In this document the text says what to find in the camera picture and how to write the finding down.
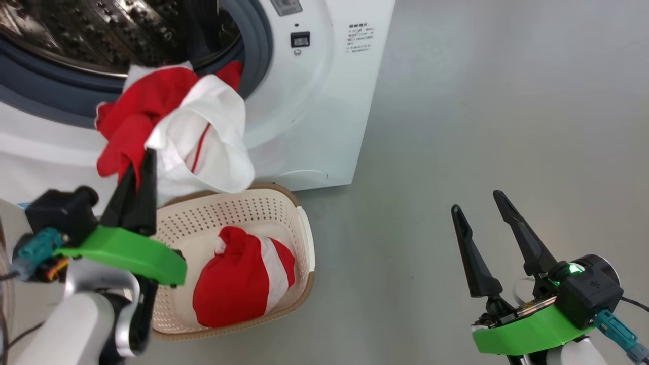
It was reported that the white front-load washing machine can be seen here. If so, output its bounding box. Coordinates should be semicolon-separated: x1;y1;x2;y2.
0;0;396;208

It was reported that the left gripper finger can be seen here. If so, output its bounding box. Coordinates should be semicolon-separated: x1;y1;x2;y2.
124;148;157;236
101;165;137;226

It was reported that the round drain filter cover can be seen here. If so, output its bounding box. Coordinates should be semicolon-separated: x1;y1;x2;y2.
276;170;329;191

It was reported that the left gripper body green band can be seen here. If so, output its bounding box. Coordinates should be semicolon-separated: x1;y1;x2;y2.
53;227;187;286

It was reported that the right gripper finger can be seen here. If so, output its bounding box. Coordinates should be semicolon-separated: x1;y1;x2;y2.
493;190;557;277
451;204;502;298

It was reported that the teal cable connector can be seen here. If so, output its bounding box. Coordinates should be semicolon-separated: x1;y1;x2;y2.
11;228;64;280
594;310;649;363

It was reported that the teal left cable connector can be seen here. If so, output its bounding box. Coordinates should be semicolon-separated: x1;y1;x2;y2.
11;228;64;280

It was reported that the teal right cable connector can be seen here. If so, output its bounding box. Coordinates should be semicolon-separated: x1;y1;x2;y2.
594;310;649;363

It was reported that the cream perforated laundry basket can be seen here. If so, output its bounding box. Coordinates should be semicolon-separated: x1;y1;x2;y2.
150;182;316;340

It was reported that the red and white garment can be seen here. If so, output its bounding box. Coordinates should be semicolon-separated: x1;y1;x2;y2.
95;61;256;206

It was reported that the mostly red garment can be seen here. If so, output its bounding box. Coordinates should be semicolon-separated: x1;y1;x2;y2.
193;226;296;327

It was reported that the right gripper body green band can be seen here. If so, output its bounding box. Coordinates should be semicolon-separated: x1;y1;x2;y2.
472;298;594;354

